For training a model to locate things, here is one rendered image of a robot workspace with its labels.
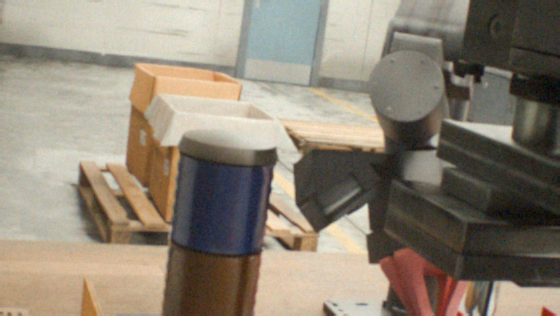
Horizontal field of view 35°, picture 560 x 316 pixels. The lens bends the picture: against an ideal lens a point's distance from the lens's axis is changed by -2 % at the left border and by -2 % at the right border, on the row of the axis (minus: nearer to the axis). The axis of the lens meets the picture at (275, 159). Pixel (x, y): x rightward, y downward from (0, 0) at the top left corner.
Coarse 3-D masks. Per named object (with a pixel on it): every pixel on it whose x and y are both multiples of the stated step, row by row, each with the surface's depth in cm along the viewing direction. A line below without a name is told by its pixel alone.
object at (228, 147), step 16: (192, 144) 34; (208, 144) 34; (224, 144) 34; (240, 144) 34; (256, 144) 35; (272, 144) 35; (208, 160) 34; (224, 160) 33; (240, 160) 34; (256, 160) 34; (272, 160) 35
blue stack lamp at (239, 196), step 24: (192, 168) 34; (216, 168) 34; (240, 168) 34; (264, 168) 34; (192, 192) 34; (216, 192) 34; (240, 192) 34; (264, 192) 35; (192, 216) 34; (216, 216) 34; (240, 216) 34; (264, 216) 35; (192, 240) 34; (216, 240) 34; (240, 240) 34
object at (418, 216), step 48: (528, 96) 56; (480, 144) 57; (528, 144) 56; (432, 192) 58; (480, 192) 55; (528, 192) 52; (432, 240) 55; (480, 240) 52; (528, 240) 53; (480, 288) 54
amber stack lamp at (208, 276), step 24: (168, 264) 36; (192, 264) 34; (216, 264) 34; (240, 264) 35; (168, 288) 36; (192, 288) 35; (216, 288) 35; (240, 288) 35; (168, 312) 35; (192, 312) 35; (216, 312) 35; (240, 312) 35
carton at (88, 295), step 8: (88, 280) 83; (88, 288) 81; (88, 296) 81; (96, 296) 79; (88, 304) 80; (96, 304) 77; (0, 312) 82; (8, 312) 83; (16, 312) 83; (24, 312) 83; (88, 312) 80; (96, 312) 76
